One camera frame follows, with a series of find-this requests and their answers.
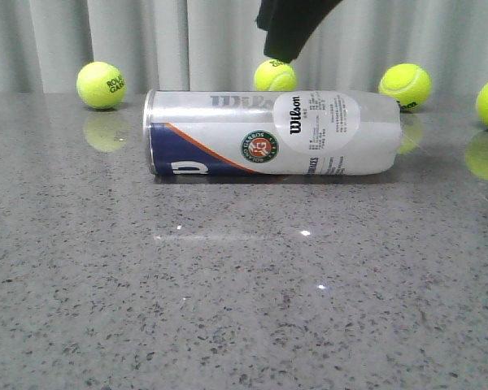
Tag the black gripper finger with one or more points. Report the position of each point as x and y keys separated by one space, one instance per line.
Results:
x=289 y=24

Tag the yellow tennis ball Roland Garros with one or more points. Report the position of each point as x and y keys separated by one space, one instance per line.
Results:
x=100 y=85

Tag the white Wilson tennis ball can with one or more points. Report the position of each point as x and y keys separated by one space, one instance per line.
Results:
x=303 y=132

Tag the yellow tennis ball centre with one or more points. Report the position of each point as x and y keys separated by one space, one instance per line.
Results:
x=274 y=75

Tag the grey pleated curtain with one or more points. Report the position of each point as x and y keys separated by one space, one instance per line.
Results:
x=216 y=45

